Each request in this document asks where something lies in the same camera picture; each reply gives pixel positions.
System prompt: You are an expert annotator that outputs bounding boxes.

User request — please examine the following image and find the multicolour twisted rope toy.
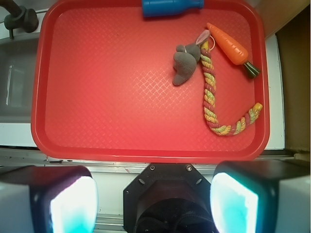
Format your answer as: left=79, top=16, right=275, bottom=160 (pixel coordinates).
left=200, top=41, right=263, bottom=136

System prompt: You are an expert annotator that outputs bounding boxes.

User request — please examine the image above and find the steel sink basin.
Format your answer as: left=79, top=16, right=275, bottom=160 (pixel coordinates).
left=0, top=38, right=38, bottom=123

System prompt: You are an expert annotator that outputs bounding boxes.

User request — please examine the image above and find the red plastic tray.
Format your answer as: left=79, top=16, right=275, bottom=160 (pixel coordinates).
left=31, top=0, right=270, bottom=164

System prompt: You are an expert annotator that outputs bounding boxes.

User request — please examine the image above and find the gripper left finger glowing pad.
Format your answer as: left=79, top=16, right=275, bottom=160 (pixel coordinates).
left=0, top=166, right=98, bottom=233

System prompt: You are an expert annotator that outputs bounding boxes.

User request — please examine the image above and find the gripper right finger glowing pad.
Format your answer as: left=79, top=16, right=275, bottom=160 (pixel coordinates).
left=210, top=160, right=311, bottom=233

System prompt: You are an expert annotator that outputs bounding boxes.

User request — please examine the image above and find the blue plastic bottle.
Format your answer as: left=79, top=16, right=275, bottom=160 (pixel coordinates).
left=141, top=0, right=205, bottom=17

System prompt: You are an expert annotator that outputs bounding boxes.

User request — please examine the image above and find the grey plush bunny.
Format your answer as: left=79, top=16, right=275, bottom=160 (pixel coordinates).
left=173, top=30, right=210, bottom=86

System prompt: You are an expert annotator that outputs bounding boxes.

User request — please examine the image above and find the orange toy carrot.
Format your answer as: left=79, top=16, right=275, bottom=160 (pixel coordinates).
left=207, top=22, right=260, bottom=79

